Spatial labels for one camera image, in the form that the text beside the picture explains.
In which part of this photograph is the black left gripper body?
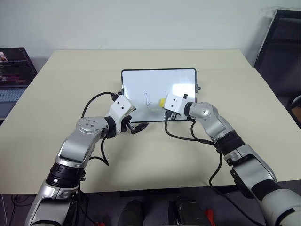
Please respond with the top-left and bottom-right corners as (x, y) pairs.
(119, 114), (137, 135)

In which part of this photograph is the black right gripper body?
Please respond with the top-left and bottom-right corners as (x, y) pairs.
(164, 109), (182, 121)

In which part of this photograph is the black framed small whiteboard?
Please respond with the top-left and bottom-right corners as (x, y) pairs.
(118, 68), (201, 123)

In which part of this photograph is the dark rounded shape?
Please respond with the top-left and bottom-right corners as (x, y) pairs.
(168, 196), (212, 226)

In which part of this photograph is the open laptop computer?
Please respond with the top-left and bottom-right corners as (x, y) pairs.
(0, 47), (39, 120)

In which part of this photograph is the black round chair part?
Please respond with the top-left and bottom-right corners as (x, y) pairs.
(287, 95), (301, 130)

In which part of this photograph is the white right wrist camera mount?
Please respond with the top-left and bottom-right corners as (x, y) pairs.
(164, 93), (189, 116)

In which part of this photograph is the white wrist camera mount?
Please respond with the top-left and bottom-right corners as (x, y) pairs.
(110, 94), (136, 123)
(164, 93), (189, 116)

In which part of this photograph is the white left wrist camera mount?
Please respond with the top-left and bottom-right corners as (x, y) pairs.
(110, 94), (136, 123)

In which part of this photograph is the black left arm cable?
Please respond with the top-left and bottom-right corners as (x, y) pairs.
(81, 92), (119, 167)

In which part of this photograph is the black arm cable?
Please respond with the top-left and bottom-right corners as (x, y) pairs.
(164, 115), (266, 226)
(81, 92), (119, 167)

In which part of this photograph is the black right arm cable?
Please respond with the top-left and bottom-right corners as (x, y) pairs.
(164, 115), (266, 226)

